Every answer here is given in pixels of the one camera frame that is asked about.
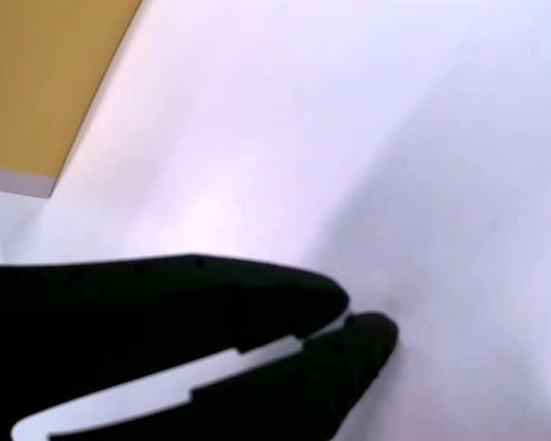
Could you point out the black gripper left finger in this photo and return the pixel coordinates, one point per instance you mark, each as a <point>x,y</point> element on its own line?
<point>142,312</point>

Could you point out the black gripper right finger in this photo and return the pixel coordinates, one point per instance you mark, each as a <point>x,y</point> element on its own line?
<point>294,395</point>

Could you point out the yellow box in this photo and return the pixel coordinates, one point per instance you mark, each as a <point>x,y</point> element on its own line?
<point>37,92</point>

